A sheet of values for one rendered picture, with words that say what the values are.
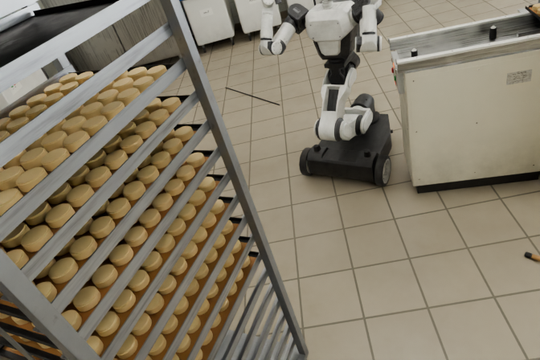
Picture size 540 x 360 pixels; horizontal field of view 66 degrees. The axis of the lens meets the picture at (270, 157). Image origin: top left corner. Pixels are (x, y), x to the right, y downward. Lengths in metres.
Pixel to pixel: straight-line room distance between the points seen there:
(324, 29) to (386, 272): 1.36
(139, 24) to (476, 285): 4.65
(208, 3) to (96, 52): 1.56
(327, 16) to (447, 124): 0.88
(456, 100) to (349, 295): 1.14
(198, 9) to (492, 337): 4.77
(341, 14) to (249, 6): 3.28
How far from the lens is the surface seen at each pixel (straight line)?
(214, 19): 5.70
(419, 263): 2.36
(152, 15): 5.54
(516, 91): 2.43
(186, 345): 1.24
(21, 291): 0.76
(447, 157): 2.55
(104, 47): 5.86
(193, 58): 1.05
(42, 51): 0.80
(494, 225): 2.57
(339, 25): 2.42
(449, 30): 2.52
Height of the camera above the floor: 1.84
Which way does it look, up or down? 34 degrees down
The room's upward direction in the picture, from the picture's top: 17 degrees counter-clockwise
